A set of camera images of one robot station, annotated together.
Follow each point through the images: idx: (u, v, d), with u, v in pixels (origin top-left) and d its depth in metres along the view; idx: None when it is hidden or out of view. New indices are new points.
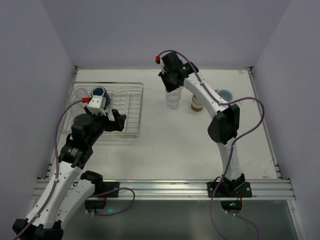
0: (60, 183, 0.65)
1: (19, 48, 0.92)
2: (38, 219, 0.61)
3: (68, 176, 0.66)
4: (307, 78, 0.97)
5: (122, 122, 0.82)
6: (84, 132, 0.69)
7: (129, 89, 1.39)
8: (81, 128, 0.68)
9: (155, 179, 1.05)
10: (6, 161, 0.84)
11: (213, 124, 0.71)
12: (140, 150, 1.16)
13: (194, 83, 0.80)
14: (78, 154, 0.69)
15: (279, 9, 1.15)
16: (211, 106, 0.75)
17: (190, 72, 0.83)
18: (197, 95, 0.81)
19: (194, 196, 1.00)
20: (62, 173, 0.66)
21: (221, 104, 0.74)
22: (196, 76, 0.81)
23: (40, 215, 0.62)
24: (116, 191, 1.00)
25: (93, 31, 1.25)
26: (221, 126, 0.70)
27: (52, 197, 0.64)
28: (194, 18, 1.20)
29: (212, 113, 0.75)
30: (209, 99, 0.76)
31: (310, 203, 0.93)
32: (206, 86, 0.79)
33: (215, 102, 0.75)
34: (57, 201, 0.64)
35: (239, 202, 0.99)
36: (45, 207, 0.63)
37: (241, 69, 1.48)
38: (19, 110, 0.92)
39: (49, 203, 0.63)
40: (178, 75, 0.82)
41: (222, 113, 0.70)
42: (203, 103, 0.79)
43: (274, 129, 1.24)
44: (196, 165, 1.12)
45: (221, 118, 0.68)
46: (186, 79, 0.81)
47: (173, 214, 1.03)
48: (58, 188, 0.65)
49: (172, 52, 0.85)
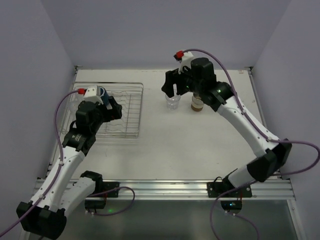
0: (65, 166, 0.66)
1: (19, 47, 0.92)
2: (43, 201, 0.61)
3: (73, 160, 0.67)
4: (307, 78, 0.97)
5: (120, 110, 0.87)
6: (88, 119, 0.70)
7: (129, 89, 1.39)
8: (85, 114, 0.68)
9: (155, 180, 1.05)
10: (6, 161, 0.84)
11: (260, 164, 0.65)
12: (140, 150, 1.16)
13: (233, 111, 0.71)
14: (82, 140, 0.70)
15: (279, 9, 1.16)
16: (258, 142, 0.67)
17: (227, 95, 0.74)
18: (235, 125, 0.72)
19: (194, 197, 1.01)
20: (67, 157, 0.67)
21: (270, 140, 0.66)
22: (236, 101, 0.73)
23: (45, 197, 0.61)
24: (116, 191, 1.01)
25: (94, 31, 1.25)
26: (271, 167, 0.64)
27: (58, 180, 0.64)
28: (194, 18, 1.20)
29: (257, 149, 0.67)
30: (255, 133, 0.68)
31: (311, 203, 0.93)
32: (248, 115, 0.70)
33: (262, 137, 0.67)
34: (62, 184, 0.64)
35: (239, 202, 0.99)
36: (50, 190, 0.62)
37: (241, 69, 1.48)
38: (19, 110, 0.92)
39: (54, 186, 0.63)
40: (212, 99, 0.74)
41: (272, 152, 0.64)
42: (243, 134, 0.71)
43: (274, 129, 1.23)
44: (196, 165, 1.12)
45: (272, 159, 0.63)
46: (223, 106, 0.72)
47: (172, 215, 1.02)
48: (63, 171, 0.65)
49: (209, 65, 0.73)
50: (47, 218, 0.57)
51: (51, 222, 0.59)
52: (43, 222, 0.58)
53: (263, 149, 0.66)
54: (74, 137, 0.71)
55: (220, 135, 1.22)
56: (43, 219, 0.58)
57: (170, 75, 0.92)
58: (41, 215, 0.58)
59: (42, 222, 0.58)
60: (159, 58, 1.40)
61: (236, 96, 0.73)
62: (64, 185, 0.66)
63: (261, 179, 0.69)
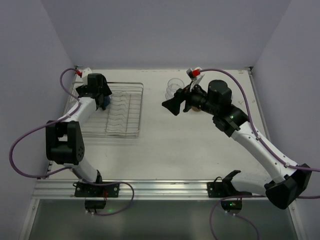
0: (84, 104, 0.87)
1: (19, 47, 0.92)
2: (70, 118, 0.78)
3: (90, 102, 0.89)
4: (308, 78, 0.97)
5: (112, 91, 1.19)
6: (97, 81, 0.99)
7: (129, 89, 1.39)
8: (95, 77, 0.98)
9: (155, 179, 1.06)
10: (6, 161, 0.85)
11: (278, 191, 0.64)
12: (141, 150, 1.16)
13: (248, 137, 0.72)
14: (93, 96, 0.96)
15: (279, 9, 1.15)
16: (275, 168, 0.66)
17: (240, 121, 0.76)
18: (251, 150, 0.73)
19: (195, 197, 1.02)
20: (84, 100, 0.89)
21: (288, 166, 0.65)
22: (249, 126, 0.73)
23: (71, 117, 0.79)
24: (116, 191, 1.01)
25: (94, 31, 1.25)
26: (290, 195, 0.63)
27: (80, 109, 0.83)
28: (194, 18, 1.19)
29: (275, 175, 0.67)
30: (271, 158, 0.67)
31: (313, 203, 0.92)
32: (263, 141, 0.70)
33: (280, 162, 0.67)
34: (82, 113, 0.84)
35: (239, 202, 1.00)
36: (75, 114, 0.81)
37: (241, 69, 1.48)
38: (18, 110, 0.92)
39: (77, 112, 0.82)
40: (225, 125, 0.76)
41: (291, 179, 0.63)
42: (259, 159, 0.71)
43: (274, 129, 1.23)
44: (196, 164, 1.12)
45: (290, 186, 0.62)
46: (237, 131, 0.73)
47: (172, 215, 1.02)
48: (82, 105, 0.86)
49: (227, 92, 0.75)
50: (75, 127, 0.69)
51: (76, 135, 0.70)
52: (70, 132, 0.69)
53: (281, 175, 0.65)
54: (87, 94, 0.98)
55: (220, 135, 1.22)
56: (70, 129, 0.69)
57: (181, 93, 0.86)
58: (69, 125, 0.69)
59: (69, 132, 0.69)
60: (159, 58, 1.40)
61: (251, 122, 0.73)
62: (82, 117, 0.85)
63: (282, 207, 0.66)
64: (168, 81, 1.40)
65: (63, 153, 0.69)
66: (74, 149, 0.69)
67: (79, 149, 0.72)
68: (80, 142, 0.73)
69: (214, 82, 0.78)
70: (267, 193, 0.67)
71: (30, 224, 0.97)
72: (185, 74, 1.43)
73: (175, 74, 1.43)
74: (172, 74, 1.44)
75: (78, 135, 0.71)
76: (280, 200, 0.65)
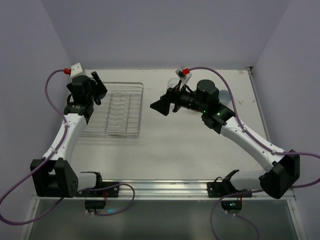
0: (71, 127, 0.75)
1: (19, 47, 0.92)
2: (57, 154, 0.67)
3: (77, 122, 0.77)
4: (308, 78, 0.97)
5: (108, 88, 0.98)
6: (83, 89, 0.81)
7: (129, 89, 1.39)
8: (81, 85, 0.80)
9: (155, 179, 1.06)
10: (6, 161, 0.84)
11: (270, 178, 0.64)
12: (141, 150, 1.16)
13: (235, 130, 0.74)
14: (81, 109, 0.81)
15: (279, 9, 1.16)
16: (263, 156, 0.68)
17: (227, 116, 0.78)
18: (239, 142, 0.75)
19: (195, 197, 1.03)
20: (71, 120, 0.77)
21: (275, 152, 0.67)
22: (235, 120, 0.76)
23: (58, 151, 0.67)
24: (116, 191, 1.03)
25: (94, 30, 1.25)
26: (281, 180, 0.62)
27: (66, 137, 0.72)
28: (194, 18, 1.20)
29: (264, 163, 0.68)
30: (259, 147, 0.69)
31: (313, 202, 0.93)
32: (249, 132, 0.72)
33: (267, 150, 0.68)
34: (70, 141, 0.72)
35: (239, 202, 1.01)
36: (62, 145, 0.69)
37: (241, 69, 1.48)
38: (18, 110, 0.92)
39: (64, 142, 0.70)
40: (213, 122, 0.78)
41: (279, 165, 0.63)
42: (249, 151, 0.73)
43: (274, 128, 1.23)
44: (196, 164, 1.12)
45: (278, 171, 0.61)
46: (224, 126, 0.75)
47: (172, 215, 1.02)
48: (70, 131, 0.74)
49: (215, 90, 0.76)
50: (61, 170, 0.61)
51: (65, 175, 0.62)
52: (58, 174, 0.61)
53: (270, 162, 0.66)
54: (74, 107, 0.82)
55: (220, 134, 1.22)
56: (58, 172, 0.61)
57: (171, 91, 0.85)
58: (55, 166, 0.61)
59: (57, 173, 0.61)
60: (160, 58, 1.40)
61: (237, 118, 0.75)
62: (71, 144, 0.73)
63: (277, 197, 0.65)
64: (168, 81, 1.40)
65: (55, 191, 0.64)
66: (64, 189, 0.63)
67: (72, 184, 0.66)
68: (72, 177, 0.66)
69: (200, 81, 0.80)
70: (262, 184, 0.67)
71: (30, 225, 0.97)
72: None
73: (175, 74, 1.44)
74: (172, 75, 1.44)
75: (68, 173, 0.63)
76: (273, 188, 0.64)
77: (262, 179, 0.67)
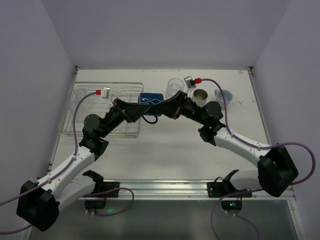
0: (76, 162, 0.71)
1: (18, 47, 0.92)
2: (48, 185, 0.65)
3: (85, 158, 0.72)
4: (308, 77, 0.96)
5: (135, 114, 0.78)
6: (95, 134, 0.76)
7: (129, 89, 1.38)
8: (92, 132, 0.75)
9: (155, 179, 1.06)
10: (6, 161, 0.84)
11: (263, 173, 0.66)
12: (141, 150, 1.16)
13: (224, 137, 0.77)
14: (93, 148, 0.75)
15: (280, 9, 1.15)
16: (251, 153, 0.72)
17: (218, 128, 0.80)
18: (230, 147, 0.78)
19: (195, 197, 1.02)
20: (80, 154, 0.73)
21: (261, 148, 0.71)
22: (226, 129, 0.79)
23: (51, 182, 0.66)
24: (116, 191, 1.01)
25: (94, 30, 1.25)
26: (272, 172, 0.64)
27: (66, 171, 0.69)
28: (194, 18, 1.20)
29: (254, 160, 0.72)
30: (246, 146, 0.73)
31: (313, 202, 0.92)
32: (237, 135, 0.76)
33: (253, 148, 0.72)
34: (68, 176, 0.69)
35: (239, 202, 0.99)
36: (58, 177, 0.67)
37: (241, 69, 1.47)
38: (17, 109, 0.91)
39: (62, 175, 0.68)
40: (208, 136, 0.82)
41: (266, 158, 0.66)
42: (239, 152, 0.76)
43: (274, 128, 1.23)
44: (196, 164, 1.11)
45: (266, 163, 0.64)
46: (215, 136, 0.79)
47: (172, 215, 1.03)
48: (73, 164, 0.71)
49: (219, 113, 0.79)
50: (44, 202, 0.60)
51: (48, 208, 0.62)
52: (41, 204, 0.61)
53: (257, 158, 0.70)
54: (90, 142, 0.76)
55: None
56: (41, 203, 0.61)
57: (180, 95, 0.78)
58: (42, 197, 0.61)
59: (40, 204, 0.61)
60: (160, 58, 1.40)
61: (227, 126, 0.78)
62: (70, 178, 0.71)
63: (276, 191, 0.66)
64: (168, 81, 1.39)
65: (33, 218, 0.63)
66: (42, 219, 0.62)
67: (51, 218, 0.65)
68: (53, 212, 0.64)
69: (208, 103, 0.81)
70: (260, 182, 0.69)
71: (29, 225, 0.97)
72: (185, 74, 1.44)
73: (175, 75, 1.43)
74: (172, 74, 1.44)
75: (50, 207, 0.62)
76: (269, 182, 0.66)
77: (259, 177, 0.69)
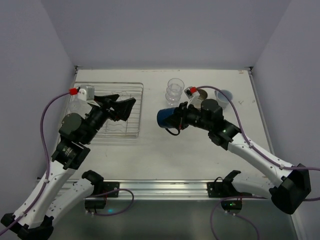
0: (50, 184, 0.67)
1: (17, 46, 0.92)
2: (25, 218, 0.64)
3: (59, 178, 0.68)
4: (309, 77, 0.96)
5: (124, 111, 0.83)
6: (73, 136, 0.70)
7: (129, 89, 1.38)
8: (69, 134, 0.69)
9: (155, 179, 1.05)
10: (5, 161, 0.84)
11: (281, 194, 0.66)
12: (141, 150, 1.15)
13: (241, 146, 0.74)
14: (71, 156, 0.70)
15: (280, 9, 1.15)
16: (271, 171, 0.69)
17: (233, 133, 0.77)
18: (245, 157, 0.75)
19: (194, 197, 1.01)
20: (53, 174, 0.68)
21: (283, 168, 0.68)
22: (242, 136, 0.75)
23: (27, 214, 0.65)
24: (116, 192, 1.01)
25: (93, 30, 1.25)
26: (293, 196, 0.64)
27: (40, 198, 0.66)
28: (194, 18, 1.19)
29: (274, 178, 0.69)
30: (267, 163, 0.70)
31: (312, 201, 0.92)
32: (256, 148, 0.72)
33: (275, 165, 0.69)
34: (44, 202, 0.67)
35: (239, 202, 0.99)
36: (32, 208, 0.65)
37: (241, 69, 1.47)
38: (17, 109, 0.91)
39: (36, 204, 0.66)
40: (220, 139, 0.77)
41: (288, 180, 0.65)
42: (256, 165, 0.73)
43: (274, 128, 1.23)
44: (196, 164, 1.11)
45: (288, 187, 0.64)
46: (231, 143, 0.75)
47: (173, 215, 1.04)
48: (46, 189, 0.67)
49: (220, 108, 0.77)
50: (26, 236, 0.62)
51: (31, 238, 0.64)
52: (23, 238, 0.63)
53: (278, 178, 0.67)
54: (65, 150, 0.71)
55: None
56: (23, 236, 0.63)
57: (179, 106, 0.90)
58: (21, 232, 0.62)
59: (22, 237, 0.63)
60: (160, 58, 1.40)
61: (243, 132, 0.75)
62: (49, 200, 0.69)
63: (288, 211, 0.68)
64: (168, 81, 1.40)
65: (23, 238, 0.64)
66: None
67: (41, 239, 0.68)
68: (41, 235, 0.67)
69: (205, 100, 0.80)
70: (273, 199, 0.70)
71: None
72: (185, 74, 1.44)
73: (175, 75, 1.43)
74: (172, 74, 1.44)
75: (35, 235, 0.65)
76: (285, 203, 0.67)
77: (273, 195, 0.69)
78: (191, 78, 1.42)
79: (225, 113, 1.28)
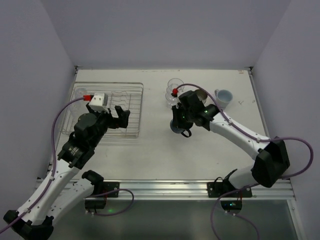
0: (55, 181, 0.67)
1: (17, 46, 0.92)
2: (28, 215, 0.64)
3: (64, 176, 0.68)
4: (308, 77, 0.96)
5: (125, 119, 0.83)
6: (86, 133, 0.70)
7: (129, 89, 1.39)
8: (84, 130, 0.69)
9: (155, 179, 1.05)
10: (6, 161, 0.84)
11: (259, 165, 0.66)
12: (140, 150, 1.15)
13: (221, 124, 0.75)
14: (78, 155, 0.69)
15: (280, 9, 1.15)
16: (249, 145, 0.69)
17: (214, 113, 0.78)
18: (227, 136, 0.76)
19: (195, 196, 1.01)
20: (59, 172, 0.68)
21: (260, 140, 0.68)
22: (221, 115, 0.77)
23: (31, 211, 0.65)
24: (116, 191, 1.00)
25: (93, 30, 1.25)
26: (269, 166, 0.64)
27: (44, 195, 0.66)
28: (194, 18, 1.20)
29: (251, 153, 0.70)
30: (245, 137, 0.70)
31: (311, 201, 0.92)
32: (235, 125, 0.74)
33: (252, 139, 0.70)
34: (48, 199, 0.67)
35: (239, 202, 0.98)
36: (36, 205, 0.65)
37: (241, 69, 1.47)
38: (17, 109, 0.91)
39: (40, 201, 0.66)
40: (202, 120, 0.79)
41: (265, 151, 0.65)
42: (236, 142, 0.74)
43: (274, 128, 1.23)
44: (196, 164, 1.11)
45: (264, 157, 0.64)
46: (211, 122, 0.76)
47: (174, 215, 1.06)
48: (51, 186, 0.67)
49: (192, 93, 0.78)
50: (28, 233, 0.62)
51: (33, 236, 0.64)
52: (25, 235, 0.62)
53: (255, 151, 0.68)
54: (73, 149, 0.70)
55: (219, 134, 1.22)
56: (26, 233, 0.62)
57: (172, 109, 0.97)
58: (24, 229, 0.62)
59: (24, 235, 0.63)
60: (160, 58, 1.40)
61: (222, 112, 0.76)
62: (53, 198, 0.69)
63: (268, 183, 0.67)
64: (168, 81, 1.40)
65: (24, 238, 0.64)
66: None
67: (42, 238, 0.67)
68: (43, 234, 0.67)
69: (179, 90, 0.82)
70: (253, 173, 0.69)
71: None
72: (185, 74, 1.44)
73: (175, 75, 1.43)
74: (172, 74, 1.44)
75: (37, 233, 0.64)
76: (263, 174, 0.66)
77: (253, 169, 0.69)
78: (191, 78, 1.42)
79: (225, 113, 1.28)
